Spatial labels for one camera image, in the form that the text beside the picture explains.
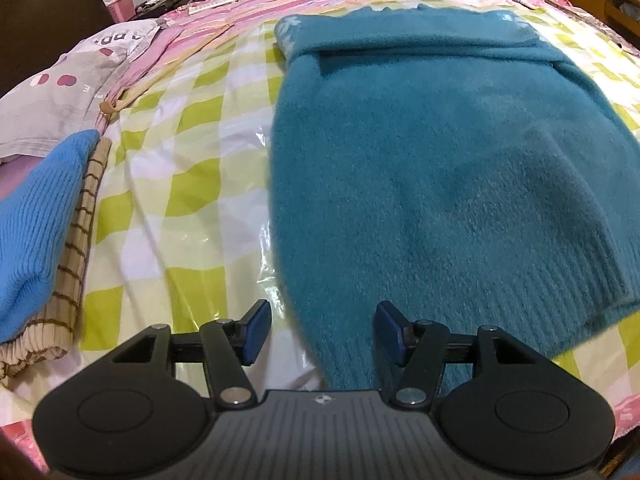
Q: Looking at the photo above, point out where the white flat packet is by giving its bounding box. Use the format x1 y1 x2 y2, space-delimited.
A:
187 0 251 16

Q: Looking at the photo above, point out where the teal knit sweater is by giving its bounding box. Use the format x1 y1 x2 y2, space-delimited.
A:
270 2 640 391

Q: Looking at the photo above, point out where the dark wooden headboard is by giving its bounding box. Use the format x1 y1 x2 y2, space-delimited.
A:
0 0 116 98

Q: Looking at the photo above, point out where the blue knit sweater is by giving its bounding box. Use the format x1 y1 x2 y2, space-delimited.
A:
0 129 101 343

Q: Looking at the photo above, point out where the beige brown-striped cloth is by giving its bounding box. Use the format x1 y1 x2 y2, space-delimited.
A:
0 137 113 378

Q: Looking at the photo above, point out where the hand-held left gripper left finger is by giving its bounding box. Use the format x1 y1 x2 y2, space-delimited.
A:
107 300 272 412

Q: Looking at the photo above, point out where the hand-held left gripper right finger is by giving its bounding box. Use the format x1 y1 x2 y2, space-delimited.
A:
376 301 546 410

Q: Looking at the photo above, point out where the pink storage box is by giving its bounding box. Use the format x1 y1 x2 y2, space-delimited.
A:
109 0 137 23

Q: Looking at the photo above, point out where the grey pillow with pink print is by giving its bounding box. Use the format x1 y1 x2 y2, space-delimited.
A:
0 19 161 163

